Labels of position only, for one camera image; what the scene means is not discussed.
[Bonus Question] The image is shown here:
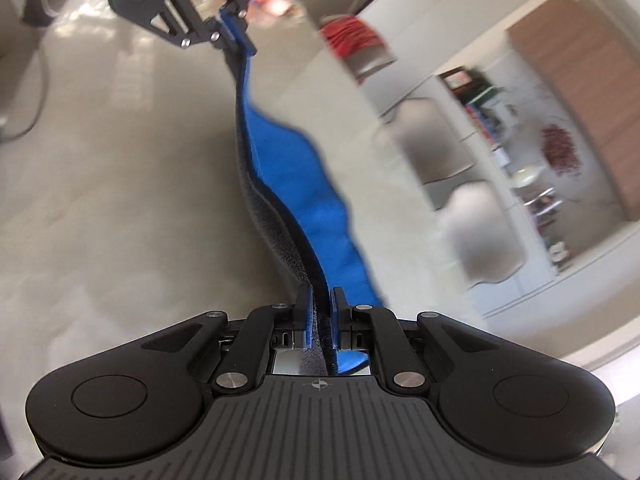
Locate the chair with red cloth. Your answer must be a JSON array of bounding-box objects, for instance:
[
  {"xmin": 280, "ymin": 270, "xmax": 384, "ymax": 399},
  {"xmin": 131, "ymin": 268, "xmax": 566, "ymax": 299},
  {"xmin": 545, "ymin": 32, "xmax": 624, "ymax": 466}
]
[{"xmin": 320, "ymin": 14, "xmax": 397, "ymax": 84}]

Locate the grey chair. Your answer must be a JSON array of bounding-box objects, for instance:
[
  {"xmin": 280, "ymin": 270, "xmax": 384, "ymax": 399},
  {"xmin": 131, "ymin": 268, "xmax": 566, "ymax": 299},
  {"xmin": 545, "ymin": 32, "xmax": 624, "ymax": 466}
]
[
  {"xmin": 437, "ymin": 181, "xmax": 527, "ymax": 288},
  {"xmin": 386, "ymin": 98, "xmax": 475, "ymax": 184}
]

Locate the stack of books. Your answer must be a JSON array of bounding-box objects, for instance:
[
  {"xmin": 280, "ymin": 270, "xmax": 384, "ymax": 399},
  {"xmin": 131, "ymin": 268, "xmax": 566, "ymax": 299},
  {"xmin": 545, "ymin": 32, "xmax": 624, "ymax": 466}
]
[{"xmin": 460, "ymin": 86, "xmax": 508, "ymax": 150}]

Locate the white vase with flowers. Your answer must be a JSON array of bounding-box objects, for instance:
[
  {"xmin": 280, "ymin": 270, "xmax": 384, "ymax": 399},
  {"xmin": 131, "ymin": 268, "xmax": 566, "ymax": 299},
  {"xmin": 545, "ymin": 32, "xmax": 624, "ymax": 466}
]
[{"xmin": 512, "ymin": 122, "xmax": 582, "ymax": 188}]

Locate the wooden upper cabinet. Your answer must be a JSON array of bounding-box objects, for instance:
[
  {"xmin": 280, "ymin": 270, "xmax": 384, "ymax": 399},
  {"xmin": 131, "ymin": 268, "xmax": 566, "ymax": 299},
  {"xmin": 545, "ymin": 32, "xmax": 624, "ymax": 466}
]
[{"xmin": 506, "ymin": 0, "xmax": 639, "ymax": 220}]

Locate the blue and grey towel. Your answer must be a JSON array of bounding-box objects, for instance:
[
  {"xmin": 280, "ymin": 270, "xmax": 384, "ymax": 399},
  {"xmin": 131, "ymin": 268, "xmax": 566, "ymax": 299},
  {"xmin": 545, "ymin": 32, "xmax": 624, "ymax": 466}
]
[{"xmin": 235, "ymin": 54, "xmax": 382, "ymax": 375}]

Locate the white sideboard cabinet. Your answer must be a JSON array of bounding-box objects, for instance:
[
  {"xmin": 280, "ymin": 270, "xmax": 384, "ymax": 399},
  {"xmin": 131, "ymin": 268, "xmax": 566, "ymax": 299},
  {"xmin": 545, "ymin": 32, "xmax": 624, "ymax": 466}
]
[{"xmin": 383, "ymin": 76, "xmax": 555, "ymax": 315}]

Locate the framed picture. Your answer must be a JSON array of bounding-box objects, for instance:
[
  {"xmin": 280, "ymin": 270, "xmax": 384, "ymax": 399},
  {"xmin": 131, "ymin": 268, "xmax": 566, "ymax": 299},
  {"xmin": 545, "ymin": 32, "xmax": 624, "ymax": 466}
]
[{"xmin": 438, "ymin": 66, "xmax": 473, "ymax": 91}]

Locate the grey chair left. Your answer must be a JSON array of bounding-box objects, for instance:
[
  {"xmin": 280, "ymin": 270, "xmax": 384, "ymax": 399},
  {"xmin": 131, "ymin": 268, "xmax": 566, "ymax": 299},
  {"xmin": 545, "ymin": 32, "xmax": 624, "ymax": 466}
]
[{"xmin": 386, "ymin": 98, "xmax": 475, "ymax": 184}]

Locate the grey chair right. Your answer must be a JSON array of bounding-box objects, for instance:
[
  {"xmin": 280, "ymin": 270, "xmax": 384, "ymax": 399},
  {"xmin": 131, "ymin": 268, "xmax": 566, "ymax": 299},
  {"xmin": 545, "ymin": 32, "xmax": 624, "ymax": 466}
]
[{"xmin": 437, "ymin": 181, "xmax": 527, "ymax": 288}]

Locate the black cable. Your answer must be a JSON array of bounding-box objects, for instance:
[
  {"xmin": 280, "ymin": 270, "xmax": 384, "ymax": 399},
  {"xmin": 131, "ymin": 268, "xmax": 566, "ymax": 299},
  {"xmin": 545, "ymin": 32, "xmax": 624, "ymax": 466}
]
[{"xmin": 0, "ymin": 34, "xmax": 51, "ymax": 143}]

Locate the clear glass display case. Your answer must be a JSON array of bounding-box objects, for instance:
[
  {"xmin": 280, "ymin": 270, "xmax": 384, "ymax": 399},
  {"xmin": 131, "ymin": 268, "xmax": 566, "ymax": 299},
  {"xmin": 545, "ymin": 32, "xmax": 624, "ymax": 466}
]
[{"xmin": 524, "ymin": 186, "xmax": 563, "ymax": 228}]

